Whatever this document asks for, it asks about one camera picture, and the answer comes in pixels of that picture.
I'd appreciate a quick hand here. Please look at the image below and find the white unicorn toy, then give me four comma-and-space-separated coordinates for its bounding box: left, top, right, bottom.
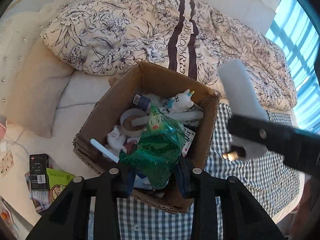
167, 89, 194, 113

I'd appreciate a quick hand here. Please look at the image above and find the green cartoon booklet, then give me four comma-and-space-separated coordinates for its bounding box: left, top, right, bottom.
47, 168, 75, 202

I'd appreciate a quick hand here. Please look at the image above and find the floral patterned duvet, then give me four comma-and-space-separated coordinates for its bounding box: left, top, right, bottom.
40, 0, 297, 111

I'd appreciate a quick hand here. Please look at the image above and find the white tape roll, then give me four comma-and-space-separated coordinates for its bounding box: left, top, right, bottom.
120, 108, 149, 138

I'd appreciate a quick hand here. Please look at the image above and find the black product box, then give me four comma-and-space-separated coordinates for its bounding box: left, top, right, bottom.
29, 153, 49, 191

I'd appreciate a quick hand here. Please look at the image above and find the brown cardboard box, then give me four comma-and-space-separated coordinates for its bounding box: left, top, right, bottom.
73, 61, 221, 215

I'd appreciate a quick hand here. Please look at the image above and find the beige pillow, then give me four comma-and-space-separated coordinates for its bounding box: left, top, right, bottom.
5, 42, 74, 138

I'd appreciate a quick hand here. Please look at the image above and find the white foam stick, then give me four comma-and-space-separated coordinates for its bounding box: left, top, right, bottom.
131, 111, 204, 127

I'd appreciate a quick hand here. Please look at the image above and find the green snack bag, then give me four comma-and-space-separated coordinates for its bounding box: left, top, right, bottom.
120, 105, 185, 189

